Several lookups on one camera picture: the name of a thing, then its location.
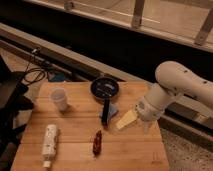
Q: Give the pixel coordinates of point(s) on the clear plastic cup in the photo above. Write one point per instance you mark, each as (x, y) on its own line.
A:
(59, 98)

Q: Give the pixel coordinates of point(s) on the white remote controller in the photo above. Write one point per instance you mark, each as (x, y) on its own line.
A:
(49, 144)

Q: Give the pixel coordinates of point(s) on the black frying pan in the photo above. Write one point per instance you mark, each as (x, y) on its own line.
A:
(104, 88)

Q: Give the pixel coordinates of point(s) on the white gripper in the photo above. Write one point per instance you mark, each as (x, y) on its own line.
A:
(145, 111)

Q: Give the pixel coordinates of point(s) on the blue cloth piece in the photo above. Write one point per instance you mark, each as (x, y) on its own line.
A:
(112, 111)

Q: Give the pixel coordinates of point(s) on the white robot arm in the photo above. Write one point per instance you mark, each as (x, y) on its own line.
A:
(173, 81)

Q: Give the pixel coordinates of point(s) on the black chair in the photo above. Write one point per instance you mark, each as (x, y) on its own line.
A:
(12, 100)

